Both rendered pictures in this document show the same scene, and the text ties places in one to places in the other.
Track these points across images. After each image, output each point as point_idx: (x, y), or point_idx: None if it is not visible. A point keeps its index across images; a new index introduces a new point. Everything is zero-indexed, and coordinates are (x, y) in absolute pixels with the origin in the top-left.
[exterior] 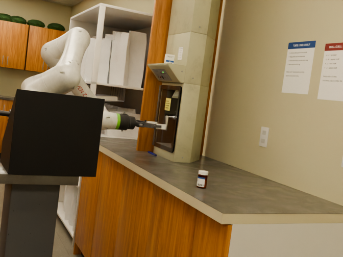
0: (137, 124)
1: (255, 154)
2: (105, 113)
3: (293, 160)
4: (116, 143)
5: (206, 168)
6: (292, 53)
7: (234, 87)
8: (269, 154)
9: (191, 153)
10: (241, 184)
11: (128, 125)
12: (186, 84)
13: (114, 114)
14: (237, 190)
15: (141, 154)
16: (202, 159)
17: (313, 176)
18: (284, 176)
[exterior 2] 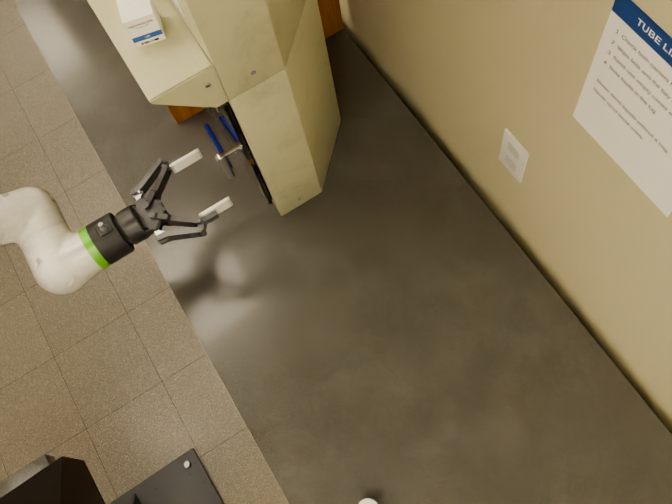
0: (152, 233)
1: (491, 162)
2: (58, 277)
3: (596, 280)
4: (110, 48)
5: (368, 237)
6: (628, 43)
7: None
8: (530, 202)
9: (317, 180)
10: (461, 390)
11: (132, 249)
12: (238, 99)
13: (80, 259)
14: (453, 479)
15: (194, 170)
16: (348, 101)
17: (645, 353)
18: (569, 275)
